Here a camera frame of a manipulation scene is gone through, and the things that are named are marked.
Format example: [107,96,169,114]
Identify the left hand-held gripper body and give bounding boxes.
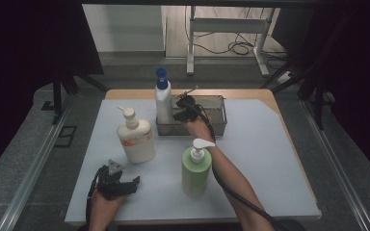
[91,159,126,201]

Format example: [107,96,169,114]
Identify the person's left hand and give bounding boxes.
[90,192,126,225]

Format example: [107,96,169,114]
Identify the metal mesh basket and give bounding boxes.
[155,93,228,137]

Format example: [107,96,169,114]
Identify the white metal desk frame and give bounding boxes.
[186,5,271,78]

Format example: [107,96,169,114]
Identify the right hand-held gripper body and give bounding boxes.
[175,86,205,123]

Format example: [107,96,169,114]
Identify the black floor cables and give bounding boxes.
[192,30,290,70]

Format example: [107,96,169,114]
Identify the white power strip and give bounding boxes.
[276,70,295,85]

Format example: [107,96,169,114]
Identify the white cabinet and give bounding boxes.
[82,4,168,54]

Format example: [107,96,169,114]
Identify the cream pump bottle orange label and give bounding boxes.
[116,106,157,165]

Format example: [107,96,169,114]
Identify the pale blue table mat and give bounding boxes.
[65,98,322,224]

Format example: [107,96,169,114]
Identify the black tripod stand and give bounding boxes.
[259,61,327,129]
[51,68,109,124]

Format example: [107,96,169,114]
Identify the left hand-held gripper black cable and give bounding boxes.
[85,172,99,231]

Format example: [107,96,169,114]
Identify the green pump bottle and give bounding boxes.
[181,138,216,198]

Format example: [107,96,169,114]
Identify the person's right hand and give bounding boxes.
[186,115,216,142]

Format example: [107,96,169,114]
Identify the white bottle blue pump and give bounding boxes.
[154,66,173,125]

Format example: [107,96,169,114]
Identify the aluminium rail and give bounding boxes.
[300,99,370,231]
[0,95,75,231]

